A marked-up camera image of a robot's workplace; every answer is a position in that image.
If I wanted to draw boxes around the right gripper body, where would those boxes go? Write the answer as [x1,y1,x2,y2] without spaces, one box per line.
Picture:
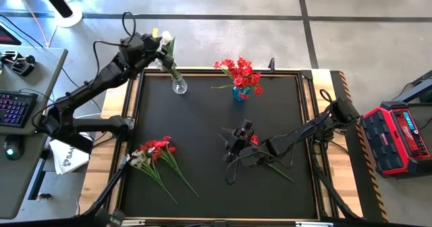
[222,119,256,163]

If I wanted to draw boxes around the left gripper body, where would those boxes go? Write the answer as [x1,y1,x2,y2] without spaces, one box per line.
[138,33,166,64]

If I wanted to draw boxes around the white artificial tulip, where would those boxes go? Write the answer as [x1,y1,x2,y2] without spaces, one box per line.
[161,30,183,84]
[153,57,167,72]

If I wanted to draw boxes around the red artificial flower bunch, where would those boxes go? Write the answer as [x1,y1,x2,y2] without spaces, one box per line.
[232,64,264,100]
[248,134,296,184]
[211,57,257,89]
[139,135,200,199]

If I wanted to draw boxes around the white artificial flower bunch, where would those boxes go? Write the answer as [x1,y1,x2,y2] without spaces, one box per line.
[130,148,179,205]

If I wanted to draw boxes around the clear glass vase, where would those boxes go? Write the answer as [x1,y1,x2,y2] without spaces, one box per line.
[171,74,188,95]

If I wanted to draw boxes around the blue glass vase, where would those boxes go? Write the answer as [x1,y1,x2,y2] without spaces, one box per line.
[232,86,252,103]

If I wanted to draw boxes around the white round base stand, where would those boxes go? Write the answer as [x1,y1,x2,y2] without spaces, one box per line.
[33,0,84,28]

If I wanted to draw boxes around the black yellow hazard tape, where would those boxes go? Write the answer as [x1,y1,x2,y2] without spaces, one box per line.
[338,70,389,223]

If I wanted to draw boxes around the black handheld controller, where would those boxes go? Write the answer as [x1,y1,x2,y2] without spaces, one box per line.
[0,50,36,78]

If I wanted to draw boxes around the white printed bag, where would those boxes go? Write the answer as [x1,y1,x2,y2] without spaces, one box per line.
[49,138,90,176]

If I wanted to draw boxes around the backlit keyboard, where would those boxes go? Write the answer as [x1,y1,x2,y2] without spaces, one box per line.
[0,90,38,128]

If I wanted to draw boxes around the red black tool box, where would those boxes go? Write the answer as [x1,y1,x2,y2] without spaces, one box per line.
[360,100,432,179]

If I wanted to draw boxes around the black computer mouse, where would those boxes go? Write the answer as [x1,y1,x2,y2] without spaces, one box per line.
[3,134,25,161]

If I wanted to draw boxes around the grey desk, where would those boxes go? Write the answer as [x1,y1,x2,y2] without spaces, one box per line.
[0,46,68,220]

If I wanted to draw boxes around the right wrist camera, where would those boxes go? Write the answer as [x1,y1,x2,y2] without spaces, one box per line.
[240,118,254,135]

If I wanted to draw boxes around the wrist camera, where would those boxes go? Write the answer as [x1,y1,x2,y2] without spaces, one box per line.
[240,118,254,135]
[118,34,145,64]

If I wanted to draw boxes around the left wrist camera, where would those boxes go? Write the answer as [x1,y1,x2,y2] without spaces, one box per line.
[118,34,145,64]

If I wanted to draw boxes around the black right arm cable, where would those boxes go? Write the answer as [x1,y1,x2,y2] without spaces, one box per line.
[225,148,294,186]

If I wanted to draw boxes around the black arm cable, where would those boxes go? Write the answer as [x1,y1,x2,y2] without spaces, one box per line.
[91,11,138,74]
[225,148,294,186]

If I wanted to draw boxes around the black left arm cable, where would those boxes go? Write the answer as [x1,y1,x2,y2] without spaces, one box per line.
[91,11,138,74]

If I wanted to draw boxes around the white metal bracket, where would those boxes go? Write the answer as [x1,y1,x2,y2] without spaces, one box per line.
[295,221,333,227]

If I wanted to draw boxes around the yellow hanging cable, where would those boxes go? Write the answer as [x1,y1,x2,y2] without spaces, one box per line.
[11,0,50,47]

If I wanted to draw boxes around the black aluminium rig frame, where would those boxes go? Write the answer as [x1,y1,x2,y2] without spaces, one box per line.
[77,66,364,227]

